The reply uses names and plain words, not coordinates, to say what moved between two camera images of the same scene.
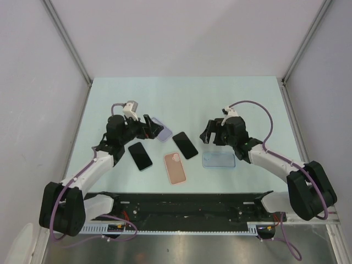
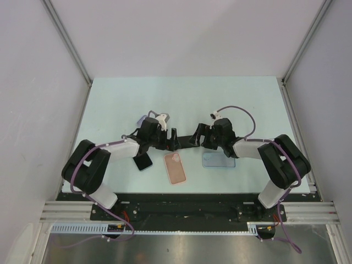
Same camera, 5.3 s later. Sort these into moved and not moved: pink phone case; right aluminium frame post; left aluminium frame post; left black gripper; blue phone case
Moved: left black gripper
Not moved: blue phone case; right aluminium frame post; left aluminium frame post; pink phone case
